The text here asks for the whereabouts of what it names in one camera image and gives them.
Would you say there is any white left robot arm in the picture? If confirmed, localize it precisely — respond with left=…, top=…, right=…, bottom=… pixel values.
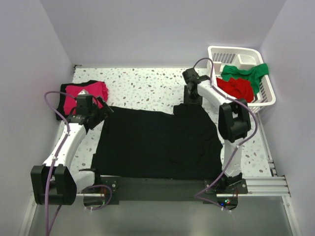
left=31, top=94, right=113, bottom=205

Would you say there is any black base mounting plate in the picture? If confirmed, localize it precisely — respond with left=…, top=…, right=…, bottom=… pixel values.
left=81, top=176, right=249, bottom=209

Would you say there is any folded black t shirt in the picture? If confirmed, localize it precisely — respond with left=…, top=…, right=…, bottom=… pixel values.
left=55, top=80, right=109, bottom=121

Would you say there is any black t shirt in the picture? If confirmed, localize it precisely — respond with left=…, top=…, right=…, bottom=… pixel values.
left=92, top=104, right=222, bottom=180
left=55, top=80, right=109, bottom=121

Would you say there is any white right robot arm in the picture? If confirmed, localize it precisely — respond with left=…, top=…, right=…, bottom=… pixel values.
left=182, top=68, right=251, bottom=193

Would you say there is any white plastic laundry basket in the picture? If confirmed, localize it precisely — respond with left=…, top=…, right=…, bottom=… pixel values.
left=208, top=46, right=276, bottom=113

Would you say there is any folded pink t shirt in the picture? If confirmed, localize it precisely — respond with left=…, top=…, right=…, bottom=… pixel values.
left=63, top=80, right=108, bottom=115

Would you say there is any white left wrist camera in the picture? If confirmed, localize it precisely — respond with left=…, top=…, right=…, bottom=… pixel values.
left=77, top=89, right=89, bottom=96

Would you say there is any green t shirt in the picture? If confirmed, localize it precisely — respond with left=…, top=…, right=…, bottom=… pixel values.
left=220, top=63, right=269, bottom=95

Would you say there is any red t shirt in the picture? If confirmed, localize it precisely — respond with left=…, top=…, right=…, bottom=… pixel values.
left=216, top=77, right=254, bottom=103

